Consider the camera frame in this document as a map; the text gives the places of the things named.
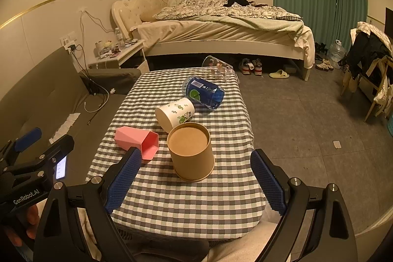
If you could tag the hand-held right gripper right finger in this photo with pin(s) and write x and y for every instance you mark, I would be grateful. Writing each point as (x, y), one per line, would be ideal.
(270, 185)

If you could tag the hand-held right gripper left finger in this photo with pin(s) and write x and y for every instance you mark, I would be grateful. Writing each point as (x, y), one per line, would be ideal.
(122, 182)

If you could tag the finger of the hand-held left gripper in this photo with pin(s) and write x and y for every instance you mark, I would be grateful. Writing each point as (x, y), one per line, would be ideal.
(61, 147)
(27, 139)

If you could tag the pink plastic cup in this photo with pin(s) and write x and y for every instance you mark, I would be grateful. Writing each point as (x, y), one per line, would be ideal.
(132, 136)

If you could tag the brown paper cup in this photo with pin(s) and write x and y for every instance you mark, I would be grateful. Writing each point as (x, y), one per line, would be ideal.
(190, 157)

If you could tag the white cup with green print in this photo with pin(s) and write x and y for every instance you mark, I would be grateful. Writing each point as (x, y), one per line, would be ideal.
(176, 113)

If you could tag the blue cup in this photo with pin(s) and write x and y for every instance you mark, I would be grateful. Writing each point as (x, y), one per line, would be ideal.
(202, 91)

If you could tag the clear glass cup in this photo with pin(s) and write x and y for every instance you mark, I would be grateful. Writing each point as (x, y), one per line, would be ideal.
(216, 67)

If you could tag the person's left hand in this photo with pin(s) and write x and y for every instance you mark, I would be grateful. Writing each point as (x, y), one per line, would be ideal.
(32, 217)

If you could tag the smartphone with lit screen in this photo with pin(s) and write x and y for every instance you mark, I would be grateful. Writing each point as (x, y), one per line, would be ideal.
(62, 168)

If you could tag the white tissue paper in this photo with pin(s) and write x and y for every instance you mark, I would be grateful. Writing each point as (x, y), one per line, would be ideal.
(66, 125)

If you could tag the grey sofa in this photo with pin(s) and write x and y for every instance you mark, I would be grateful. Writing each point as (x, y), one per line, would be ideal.
(36, 96)

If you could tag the person's leg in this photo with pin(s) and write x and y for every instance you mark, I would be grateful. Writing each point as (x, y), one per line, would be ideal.
(242, 243)

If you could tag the table with checkered tablecloth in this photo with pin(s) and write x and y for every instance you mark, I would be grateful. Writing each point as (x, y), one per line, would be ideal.
(184, 203)

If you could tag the paper scrap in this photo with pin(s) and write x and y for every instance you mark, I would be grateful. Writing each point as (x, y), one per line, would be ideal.
(337, 144)

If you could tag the white jar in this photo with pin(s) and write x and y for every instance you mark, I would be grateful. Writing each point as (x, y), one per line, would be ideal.
(99, 48)

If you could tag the yellow slipper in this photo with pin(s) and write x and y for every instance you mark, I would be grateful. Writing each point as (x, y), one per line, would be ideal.
(279, 74)

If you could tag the white nightstand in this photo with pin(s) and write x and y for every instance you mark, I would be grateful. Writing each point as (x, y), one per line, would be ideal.
(132, 54)

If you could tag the grey sneaker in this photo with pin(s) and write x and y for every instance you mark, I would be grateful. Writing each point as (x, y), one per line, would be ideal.
(245, 67)
(258, 68)

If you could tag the clear water bottle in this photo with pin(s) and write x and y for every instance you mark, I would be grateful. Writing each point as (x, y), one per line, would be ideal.
(119, 39)

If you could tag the pair of white shoes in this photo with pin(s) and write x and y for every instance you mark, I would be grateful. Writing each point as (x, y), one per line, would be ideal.
(324, 65)

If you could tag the pair of black shoes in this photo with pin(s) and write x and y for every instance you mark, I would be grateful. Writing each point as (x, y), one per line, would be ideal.
(321, 48)

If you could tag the large water jug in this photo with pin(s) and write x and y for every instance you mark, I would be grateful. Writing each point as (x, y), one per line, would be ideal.
(335, 54)

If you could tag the wooden chair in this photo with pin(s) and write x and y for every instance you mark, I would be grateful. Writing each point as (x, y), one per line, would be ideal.
(379, 87)

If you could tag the white bed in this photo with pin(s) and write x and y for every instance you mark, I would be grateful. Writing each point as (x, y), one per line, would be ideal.
(221, 35)

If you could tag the cream tufted headboard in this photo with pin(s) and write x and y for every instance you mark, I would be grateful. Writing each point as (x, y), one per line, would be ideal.
(138, 7)

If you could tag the pale green blanket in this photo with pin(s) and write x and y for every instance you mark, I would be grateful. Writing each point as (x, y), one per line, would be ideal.
(261, 25)

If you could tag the dark jacket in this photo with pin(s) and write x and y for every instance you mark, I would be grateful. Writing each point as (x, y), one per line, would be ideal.
(368, 53)

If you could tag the plaid cloth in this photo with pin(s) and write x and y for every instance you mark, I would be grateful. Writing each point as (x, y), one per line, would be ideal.
(367, 27)

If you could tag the white pillow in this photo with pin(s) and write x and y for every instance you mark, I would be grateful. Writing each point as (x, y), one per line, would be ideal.
(176, 0)

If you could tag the black garment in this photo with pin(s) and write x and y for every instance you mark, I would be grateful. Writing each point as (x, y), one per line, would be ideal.
(238, 1)

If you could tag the floral quilt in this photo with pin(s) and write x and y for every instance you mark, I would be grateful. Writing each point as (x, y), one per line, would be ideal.
(202, 5)

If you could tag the black television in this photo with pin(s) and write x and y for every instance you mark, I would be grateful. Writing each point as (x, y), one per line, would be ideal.
(389, 22)

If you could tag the wall socket with charger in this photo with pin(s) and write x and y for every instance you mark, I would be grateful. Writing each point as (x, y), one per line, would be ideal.
(68, 40)

